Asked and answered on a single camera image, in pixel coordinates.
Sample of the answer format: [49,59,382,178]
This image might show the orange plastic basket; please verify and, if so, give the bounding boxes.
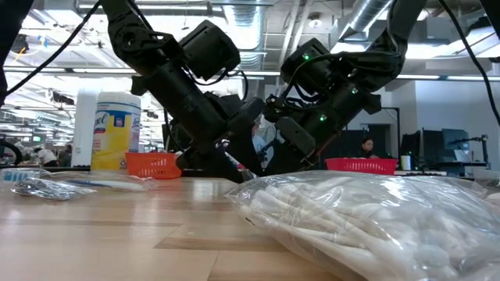
[124,151,184,180]

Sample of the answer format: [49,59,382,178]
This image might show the wide bright ceiling light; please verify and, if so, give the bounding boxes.
[405,25,500,59]

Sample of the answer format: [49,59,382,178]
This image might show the silver spiral round duct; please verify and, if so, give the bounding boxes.
[223,3,269,71]
[337,0,391,40]

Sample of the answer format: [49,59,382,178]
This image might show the white building pillar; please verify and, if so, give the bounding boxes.
[71,87,98,168]

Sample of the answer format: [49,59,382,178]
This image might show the bagged silver nail clipper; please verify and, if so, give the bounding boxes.
[10,177,98,202]

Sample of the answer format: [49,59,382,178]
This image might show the black ceiling device orange cable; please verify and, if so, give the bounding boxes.
[11,34,50,66]

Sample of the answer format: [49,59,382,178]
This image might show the black partition panel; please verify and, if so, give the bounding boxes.
[335,130,368,159]

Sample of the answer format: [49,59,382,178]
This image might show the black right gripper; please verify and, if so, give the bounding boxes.
[265,84,382,175]

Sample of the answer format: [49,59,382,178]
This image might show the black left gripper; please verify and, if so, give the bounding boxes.
[130,64,266,183]

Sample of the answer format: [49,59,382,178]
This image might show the black camera rig frame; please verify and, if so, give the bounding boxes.
[374,105,402,159]

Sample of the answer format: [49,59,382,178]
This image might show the person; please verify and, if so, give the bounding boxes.
[58,144,74,167]
[357,137,379,159]
[33,146,59,167]
[252,123,271,156]

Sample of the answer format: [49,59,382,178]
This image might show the red plastic basket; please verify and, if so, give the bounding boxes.
[325,157,399,176]

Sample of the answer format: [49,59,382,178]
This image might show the wipes canister with yellow label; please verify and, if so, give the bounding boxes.
[91,91,142,172]

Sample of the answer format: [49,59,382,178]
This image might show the bagged red toothbrush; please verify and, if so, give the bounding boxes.
[223,139,258,182]

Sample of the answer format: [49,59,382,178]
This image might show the long linear ceiling light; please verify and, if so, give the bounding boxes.
[0,66,500,83]

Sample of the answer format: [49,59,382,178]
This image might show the bagged white cotton swabs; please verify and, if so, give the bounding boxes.
[225,170,500,281]

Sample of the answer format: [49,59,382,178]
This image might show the blue-grey computer monitor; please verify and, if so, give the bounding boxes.
[442,128,470,163]

